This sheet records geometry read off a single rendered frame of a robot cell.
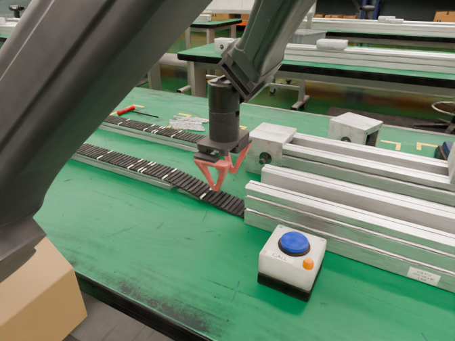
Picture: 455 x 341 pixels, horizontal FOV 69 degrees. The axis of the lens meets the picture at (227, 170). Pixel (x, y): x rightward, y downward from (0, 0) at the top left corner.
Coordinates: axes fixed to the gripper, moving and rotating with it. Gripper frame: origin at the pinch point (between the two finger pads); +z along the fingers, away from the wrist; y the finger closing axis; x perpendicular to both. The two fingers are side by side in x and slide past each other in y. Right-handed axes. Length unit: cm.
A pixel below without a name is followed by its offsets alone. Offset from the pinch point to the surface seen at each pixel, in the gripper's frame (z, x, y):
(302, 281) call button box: 1.6, -21.2, -17.9
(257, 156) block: 0.9, -1.7, 13.8
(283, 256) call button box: -0.5, -18.0, -16.8
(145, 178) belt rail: 4.4, 19.6, -1.4
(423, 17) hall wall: 36, -59, 1048
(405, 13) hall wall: 29, -14, 1049
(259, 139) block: -3.5, -2.0, 13.8
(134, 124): 2.3, 41.0, 20.1
